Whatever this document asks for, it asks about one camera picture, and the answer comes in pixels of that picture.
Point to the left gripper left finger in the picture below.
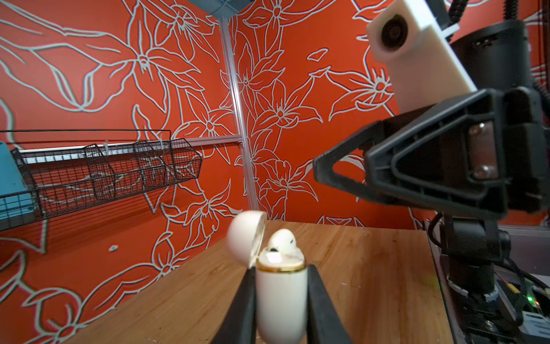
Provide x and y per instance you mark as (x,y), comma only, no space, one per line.
(239,324)

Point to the cream earbud charging case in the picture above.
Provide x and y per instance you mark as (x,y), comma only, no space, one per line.
(281,279)

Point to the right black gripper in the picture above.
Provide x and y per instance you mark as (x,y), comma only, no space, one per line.
(421,158)

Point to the black wire wall basket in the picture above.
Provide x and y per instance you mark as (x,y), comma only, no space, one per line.
(75,170)

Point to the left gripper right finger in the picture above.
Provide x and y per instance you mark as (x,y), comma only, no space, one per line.
(323,323)

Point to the cream earbud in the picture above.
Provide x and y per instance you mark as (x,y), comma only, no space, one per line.
(282,241)

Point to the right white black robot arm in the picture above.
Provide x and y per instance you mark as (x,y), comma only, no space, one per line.
(471,158)

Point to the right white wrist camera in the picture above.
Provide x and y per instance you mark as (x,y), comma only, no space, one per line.
(423,68)

